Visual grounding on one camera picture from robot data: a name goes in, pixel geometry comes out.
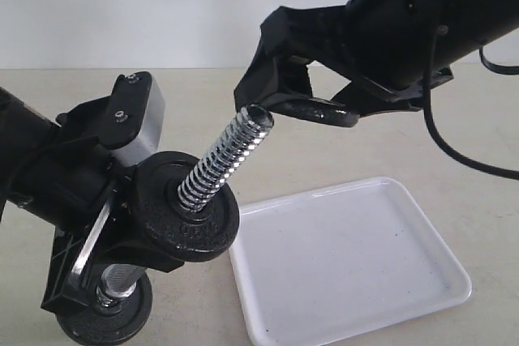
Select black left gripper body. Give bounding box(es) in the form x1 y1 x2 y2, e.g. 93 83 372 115
7 106 124 227

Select black weight plate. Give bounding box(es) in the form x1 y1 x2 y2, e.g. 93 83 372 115
269 98 359 128
56 266 153 345

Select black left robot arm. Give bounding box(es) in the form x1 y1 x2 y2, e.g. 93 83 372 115
1 90 183 316

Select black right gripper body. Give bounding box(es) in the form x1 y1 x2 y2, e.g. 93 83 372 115
259 0 405 90

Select white plastic tray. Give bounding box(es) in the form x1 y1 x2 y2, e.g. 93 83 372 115
229 177 472 345

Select chrome dumbbell bar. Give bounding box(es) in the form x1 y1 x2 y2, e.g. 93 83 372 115
97 104 274 306

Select black weight plate far end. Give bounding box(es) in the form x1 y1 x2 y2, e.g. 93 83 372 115
129 152 240 262

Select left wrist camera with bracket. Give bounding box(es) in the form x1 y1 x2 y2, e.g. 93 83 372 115
98 71 165 167

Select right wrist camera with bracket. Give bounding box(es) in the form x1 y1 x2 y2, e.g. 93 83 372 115
330 66 454 118

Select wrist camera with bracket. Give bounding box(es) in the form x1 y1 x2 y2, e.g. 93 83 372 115
330 66 454 118
98 71 165 167

